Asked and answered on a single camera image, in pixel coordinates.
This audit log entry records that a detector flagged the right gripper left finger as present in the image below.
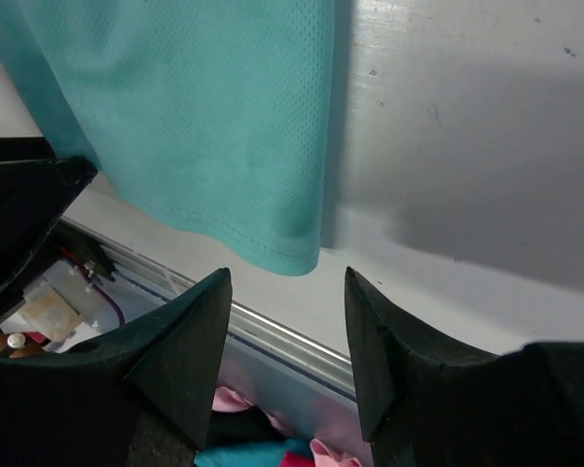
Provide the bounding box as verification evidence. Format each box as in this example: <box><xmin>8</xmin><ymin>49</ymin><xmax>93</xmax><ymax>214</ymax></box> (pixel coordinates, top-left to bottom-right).
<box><xmin>0</xmin><ymin>269</ymin><xmax>232</xmax><ymax>466</ymax></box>

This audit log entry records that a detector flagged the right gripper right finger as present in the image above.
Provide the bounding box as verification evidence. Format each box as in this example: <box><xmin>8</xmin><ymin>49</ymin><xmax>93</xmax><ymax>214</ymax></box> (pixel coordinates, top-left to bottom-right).
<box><xmin>345</xmin><ymin>269</ymin><xmax>584</xmax><ymax>466</ymax></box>

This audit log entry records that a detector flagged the teal t-shirt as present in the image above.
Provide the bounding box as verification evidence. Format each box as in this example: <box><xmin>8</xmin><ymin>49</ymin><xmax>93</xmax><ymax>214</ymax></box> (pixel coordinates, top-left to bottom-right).
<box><xmin>0</xmin><ymin>1</ymin><xmax>335</xmax><ymax>275</ymax></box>

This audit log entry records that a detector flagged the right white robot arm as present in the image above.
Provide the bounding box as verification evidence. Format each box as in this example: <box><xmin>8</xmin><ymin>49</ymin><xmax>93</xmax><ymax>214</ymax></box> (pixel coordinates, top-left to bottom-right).
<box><xmin>0</xmin><ymin>138</ymin><xmax>584</xmax><ymax>466</ymax></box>

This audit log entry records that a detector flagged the pink cloth below table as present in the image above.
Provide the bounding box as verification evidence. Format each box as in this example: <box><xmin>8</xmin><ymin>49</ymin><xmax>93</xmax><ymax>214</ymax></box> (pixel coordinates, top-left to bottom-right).
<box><xmin>212</xmin><ymin>385</ymin><xmax>374</xmax><ymax>466</ymax></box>

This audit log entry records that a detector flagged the white electronics box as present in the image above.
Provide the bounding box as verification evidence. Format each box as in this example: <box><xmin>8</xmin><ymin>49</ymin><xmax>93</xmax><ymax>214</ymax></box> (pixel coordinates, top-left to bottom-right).
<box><xmin>0</xmin><ymin>260</ymin><xmax>126</xmax><ymax>343</ymax></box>

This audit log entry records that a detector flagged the blue cloth below table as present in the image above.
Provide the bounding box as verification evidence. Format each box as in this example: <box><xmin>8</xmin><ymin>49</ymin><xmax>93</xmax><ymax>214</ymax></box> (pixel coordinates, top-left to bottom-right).
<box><xmin>194</xmin><ymin>438</ymin><xmax>315</xmax><ymax>467</ymax></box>

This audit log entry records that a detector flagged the front aluminium rail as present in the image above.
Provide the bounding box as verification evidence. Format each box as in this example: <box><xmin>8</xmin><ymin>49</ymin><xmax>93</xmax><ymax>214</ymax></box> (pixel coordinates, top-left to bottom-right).
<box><xmin>59</xmin><ymin>220</ymin><xmax>356</xmax><ymax>402</ymax></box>

